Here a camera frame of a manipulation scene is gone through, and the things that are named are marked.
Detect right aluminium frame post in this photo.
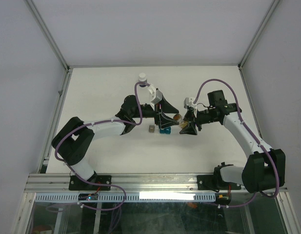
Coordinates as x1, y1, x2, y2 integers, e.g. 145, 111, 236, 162
238, 0, 280, 71

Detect aluminium frame post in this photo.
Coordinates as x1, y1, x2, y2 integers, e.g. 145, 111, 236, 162
238, 0, 280, 71
25, 0, 69, 71

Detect white cap dark bottle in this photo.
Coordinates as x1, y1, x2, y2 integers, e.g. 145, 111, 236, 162
139, 73, 148, 88

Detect left aluminium frame post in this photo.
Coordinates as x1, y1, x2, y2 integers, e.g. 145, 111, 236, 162
25, 0, 69, 71

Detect tan pill box compartment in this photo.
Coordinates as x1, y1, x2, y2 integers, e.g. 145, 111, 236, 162
148, 125, 156, 133

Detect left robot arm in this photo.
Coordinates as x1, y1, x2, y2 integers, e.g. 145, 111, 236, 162
51, 95, 179, 191

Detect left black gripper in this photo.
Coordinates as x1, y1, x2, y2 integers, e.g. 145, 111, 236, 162
131, 96, 180, 128

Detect amber pill bottle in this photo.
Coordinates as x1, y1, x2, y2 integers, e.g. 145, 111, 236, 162
178, 119, 188, 129

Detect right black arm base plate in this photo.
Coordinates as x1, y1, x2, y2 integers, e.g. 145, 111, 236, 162
197, 175, 241, 193

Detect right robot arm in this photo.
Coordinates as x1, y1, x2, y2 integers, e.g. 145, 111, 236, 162
180, 90, 285, 193

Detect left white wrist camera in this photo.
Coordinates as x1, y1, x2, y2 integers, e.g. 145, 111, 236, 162
147, 84, 162, 110

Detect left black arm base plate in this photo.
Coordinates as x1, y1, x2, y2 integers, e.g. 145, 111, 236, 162
68, 175, 112, 191

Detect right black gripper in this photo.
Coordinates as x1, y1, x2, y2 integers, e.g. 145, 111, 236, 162
179, 108, 218, 136

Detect teal pill box compartments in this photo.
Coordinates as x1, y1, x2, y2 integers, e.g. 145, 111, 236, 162
160, 127, 171, 135

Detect grey slotted cable duct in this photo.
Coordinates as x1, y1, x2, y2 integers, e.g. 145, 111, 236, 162
35, 192, 216, 203

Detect aluminium front rail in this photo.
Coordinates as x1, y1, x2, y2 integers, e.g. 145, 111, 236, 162
24, 172, 287, 194

